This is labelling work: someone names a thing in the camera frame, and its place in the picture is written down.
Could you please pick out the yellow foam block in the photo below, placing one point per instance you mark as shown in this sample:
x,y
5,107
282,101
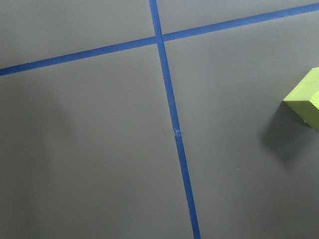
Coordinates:
x,y
304,99

